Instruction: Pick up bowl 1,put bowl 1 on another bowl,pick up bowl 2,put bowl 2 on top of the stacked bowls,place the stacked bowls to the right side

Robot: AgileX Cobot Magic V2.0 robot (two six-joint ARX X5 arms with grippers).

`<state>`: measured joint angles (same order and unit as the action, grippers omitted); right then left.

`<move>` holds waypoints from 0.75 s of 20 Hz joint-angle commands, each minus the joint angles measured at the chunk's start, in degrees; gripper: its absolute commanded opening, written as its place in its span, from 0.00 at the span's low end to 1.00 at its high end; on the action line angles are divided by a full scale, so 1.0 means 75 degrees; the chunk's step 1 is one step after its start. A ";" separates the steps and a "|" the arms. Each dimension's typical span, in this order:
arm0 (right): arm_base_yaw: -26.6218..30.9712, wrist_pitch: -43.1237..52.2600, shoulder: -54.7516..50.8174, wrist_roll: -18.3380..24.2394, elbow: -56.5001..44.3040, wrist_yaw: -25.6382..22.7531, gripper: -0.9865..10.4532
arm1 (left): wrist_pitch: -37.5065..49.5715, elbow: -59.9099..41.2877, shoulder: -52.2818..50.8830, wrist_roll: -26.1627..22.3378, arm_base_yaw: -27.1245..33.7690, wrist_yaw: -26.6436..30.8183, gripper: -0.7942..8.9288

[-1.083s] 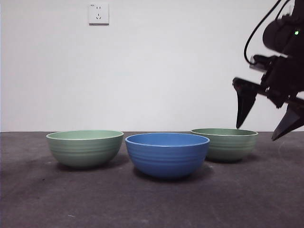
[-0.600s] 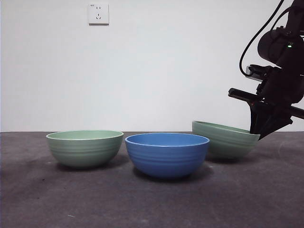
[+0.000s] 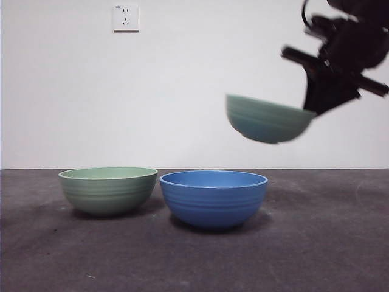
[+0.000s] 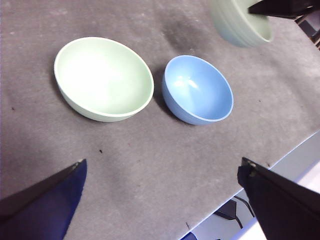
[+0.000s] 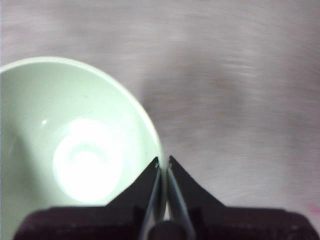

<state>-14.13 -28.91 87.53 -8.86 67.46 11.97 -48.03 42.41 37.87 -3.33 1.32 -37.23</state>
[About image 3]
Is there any white wall socket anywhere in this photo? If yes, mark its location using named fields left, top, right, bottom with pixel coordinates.
left=113, top=4, right=140, bottom=33

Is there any pale green ribbed bowl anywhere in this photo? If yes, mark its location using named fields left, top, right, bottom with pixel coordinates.
left=225, top=93, right=318, bottom=145
left=58, top=166, right=159, bottom=217

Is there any blue ribbed bowl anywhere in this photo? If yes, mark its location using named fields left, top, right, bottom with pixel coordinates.
left=159, top=170, right=269, bottom=229

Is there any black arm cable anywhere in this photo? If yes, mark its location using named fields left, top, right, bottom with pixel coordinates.
left=300, top=0, right=314, bottom=34

